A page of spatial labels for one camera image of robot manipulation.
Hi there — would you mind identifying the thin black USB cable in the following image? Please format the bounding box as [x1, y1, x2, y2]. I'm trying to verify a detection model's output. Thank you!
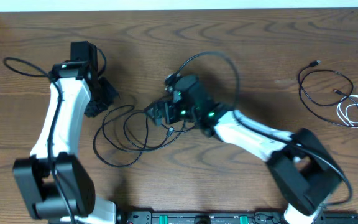
[297, 59, 358, 128]

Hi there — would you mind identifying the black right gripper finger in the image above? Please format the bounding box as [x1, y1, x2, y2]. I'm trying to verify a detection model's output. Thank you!
[144, 107, 163, 126]
[144, 100, 166, 113]

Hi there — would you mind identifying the thick black USB cable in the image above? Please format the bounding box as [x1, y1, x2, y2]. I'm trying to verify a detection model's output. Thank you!
[92, 105, 196, 168]

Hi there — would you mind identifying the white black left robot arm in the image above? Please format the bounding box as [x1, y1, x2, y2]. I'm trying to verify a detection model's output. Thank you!
[12, 41, 118, 223]

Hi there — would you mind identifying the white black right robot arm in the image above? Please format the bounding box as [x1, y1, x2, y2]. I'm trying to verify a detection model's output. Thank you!
[144, 75, 345, 223]

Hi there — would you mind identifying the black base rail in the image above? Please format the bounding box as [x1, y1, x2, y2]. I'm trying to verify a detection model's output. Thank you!
[48, 210, 358, 224]

